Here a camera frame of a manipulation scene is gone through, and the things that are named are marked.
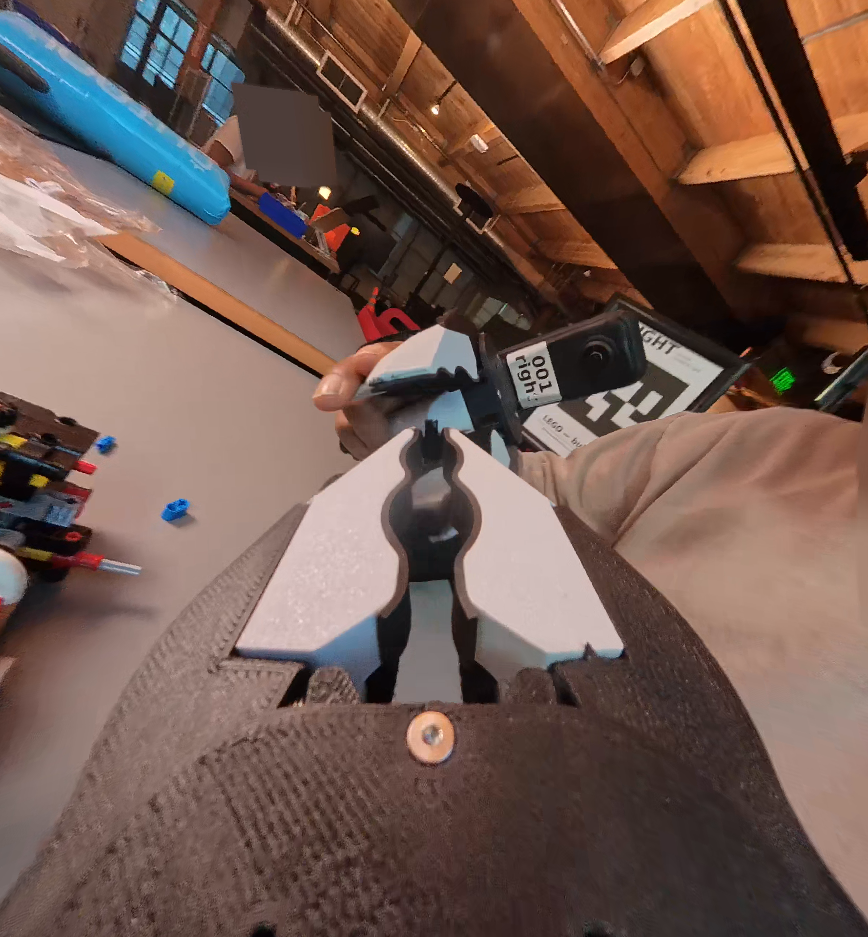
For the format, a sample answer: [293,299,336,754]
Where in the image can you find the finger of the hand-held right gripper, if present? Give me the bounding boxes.
[389,390,476,442]
[352,324,480,401]

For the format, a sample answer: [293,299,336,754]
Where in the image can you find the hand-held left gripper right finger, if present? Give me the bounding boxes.
[445,428,625,702]

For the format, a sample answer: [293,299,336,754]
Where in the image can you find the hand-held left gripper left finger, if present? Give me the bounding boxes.
[235,428,424,704]

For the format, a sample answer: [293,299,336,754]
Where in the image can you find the person's right forearm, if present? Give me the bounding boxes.
[516,406,863,551]

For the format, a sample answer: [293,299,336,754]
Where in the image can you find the partly built lego car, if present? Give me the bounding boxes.
[0,379,143,742]

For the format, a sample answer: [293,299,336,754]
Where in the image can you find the person's right hand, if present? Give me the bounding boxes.
[313,341,407,461]

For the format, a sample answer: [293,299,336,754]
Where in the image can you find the red plastic crate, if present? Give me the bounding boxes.
[357,307,422,344]

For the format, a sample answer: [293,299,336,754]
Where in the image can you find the black framed marker sign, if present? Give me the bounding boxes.
[520,295,751,459]

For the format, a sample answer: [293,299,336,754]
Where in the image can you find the orange triangular object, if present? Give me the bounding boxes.
[310,205,351,254]

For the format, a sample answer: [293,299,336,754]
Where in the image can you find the small blue bin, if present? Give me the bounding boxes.
[258,192,310,240]

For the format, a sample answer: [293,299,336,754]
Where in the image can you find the dark paned window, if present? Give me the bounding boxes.
[119,0,246,122]

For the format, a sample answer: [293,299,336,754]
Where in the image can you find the light blue padded package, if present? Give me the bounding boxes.
[0,9,232,226]

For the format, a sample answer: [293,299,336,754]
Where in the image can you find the clear plastic bags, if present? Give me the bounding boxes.
[0,84,161,295]

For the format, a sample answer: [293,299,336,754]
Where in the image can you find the black chair armrest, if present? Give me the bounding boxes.
[0,22,51,95]

